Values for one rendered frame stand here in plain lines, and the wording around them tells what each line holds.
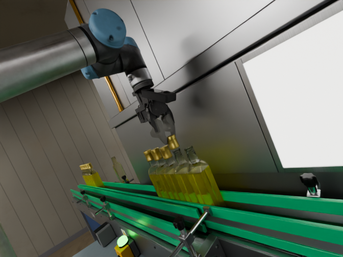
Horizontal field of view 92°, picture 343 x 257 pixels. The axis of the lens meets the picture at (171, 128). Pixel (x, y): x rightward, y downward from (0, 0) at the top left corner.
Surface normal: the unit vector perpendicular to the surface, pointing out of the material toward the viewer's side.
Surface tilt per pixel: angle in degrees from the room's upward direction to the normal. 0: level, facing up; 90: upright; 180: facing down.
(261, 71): 90
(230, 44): 90
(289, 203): 90
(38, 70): 134
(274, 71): 90
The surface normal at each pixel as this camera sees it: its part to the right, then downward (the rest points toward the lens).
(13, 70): 0.65, 0.20
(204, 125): -0.67, 0.34
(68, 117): 0.41, -0.11
